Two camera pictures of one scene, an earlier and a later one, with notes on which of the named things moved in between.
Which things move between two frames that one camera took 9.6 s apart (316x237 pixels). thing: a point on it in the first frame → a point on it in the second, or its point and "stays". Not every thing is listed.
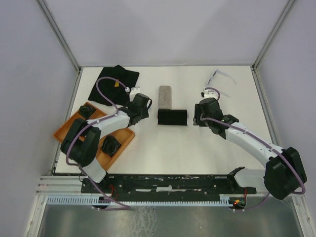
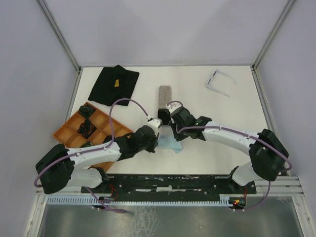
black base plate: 168,188 stays
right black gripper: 196,119 → 177,137
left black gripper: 144,113 → 151,148
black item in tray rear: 86,110 stays
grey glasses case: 164,99 stays
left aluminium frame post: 48,15 stays
